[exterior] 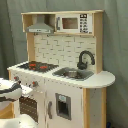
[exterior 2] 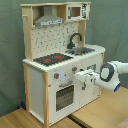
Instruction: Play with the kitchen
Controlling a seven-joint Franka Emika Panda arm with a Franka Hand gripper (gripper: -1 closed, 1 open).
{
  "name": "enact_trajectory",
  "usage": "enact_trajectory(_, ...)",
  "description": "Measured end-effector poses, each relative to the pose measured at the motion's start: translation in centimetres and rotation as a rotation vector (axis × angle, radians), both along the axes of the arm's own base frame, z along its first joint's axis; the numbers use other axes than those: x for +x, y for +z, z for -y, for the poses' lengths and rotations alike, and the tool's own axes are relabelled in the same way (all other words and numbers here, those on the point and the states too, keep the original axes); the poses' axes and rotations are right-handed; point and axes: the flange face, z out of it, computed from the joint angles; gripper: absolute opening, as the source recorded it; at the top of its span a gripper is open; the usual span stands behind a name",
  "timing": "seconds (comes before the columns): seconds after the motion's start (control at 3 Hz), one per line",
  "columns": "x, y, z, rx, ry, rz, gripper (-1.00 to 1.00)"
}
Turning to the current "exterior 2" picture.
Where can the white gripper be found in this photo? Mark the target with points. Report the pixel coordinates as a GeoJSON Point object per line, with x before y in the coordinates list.
{"type": "Point", "coordinates": [86, 76]}

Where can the white oven door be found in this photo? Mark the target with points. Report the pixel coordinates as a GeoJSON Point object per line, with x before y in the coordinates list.
{"type": "Point", "coordinates": [63, 99]}

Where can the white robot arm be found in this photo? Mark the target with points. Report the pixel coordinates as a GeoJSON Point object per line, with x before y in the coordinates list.
{"type": "Point", "coordinates": [107, 78]}

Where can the wooden toy kitchen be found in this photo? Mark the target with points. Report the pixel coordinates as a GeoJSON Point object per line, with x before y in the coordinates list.
{"type": "Point", "coordinates": [46, 40]}

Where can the white cupboard door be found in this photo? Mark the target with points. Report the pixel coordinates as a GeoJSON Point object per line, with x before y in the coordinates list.
{"type": "Point", "coordinates": [90, 91]}

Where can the metal toy sink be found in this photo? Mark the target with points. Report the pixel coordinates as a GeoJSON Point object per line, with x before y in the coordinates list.
{"type": "Point", "coordinates": [79, 51]}

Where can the left red stove knob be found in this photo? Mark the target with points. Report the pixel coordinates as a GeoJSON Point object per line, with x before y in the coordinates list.
{"type": "Point", "coordinates": [56, 75]}

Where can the black toy stovetop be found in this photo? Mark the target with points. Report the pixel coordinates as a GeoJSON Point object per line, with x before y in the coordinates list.
{"type": "Point", "coordinates": [52, 59]}

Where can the toy microwave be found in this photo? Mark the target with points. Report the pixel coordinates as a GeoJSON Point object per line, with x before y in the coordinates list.
{"type": "Point", "coordinates": [77, 11]}

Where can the grey range hood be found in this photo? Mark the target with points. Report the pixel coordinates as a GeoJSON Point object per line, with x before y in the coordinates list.
{"type": "Point", "coordinates": [48, 18]}

